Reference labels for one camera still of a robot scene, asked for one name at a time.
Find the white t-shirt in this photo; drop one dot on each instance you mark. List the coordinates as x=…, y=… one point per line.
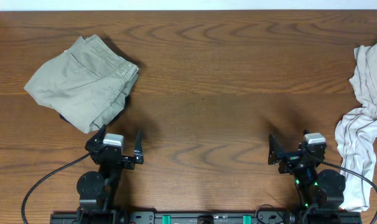
x=357, y=131

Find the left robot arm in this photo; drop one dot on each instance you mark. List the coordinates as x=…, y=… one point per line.
x=97, y=189

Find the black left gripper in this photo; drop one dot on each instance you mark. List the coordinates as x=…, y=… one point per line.
x=127, y=164

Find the folded khaki shorts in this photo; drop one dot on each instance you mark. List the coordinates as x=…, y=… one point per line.
x=86, y=84

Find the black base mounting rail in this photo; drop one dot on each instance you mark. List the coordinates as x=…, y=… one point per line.
x=203, y=218

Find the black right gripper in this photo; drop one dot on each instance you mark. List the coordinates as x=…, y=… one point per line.
x=290, y=158

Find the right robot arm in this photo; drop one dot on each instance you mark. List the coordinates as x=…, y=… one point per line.
x=320, y=193

